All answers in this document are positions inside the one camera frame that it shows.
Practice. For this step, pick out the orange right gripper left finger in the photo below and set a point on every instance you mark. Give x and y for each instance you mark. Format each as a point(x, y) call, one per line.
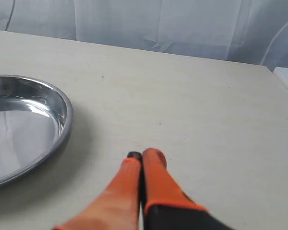
point(118, 206)

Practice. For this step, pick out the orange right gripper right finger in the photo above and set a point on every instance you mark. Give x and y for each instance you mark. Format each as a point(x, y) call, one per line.
point(166, 206)

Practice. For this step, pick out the round stainless steel pan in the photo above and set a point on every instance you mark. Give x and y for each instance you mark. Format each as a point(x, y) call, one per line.
point(35, 122)

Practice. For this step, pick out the white backdrop curtain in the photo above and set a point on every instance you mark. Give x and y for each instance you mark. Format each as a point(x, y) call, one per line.
point(247, 31)

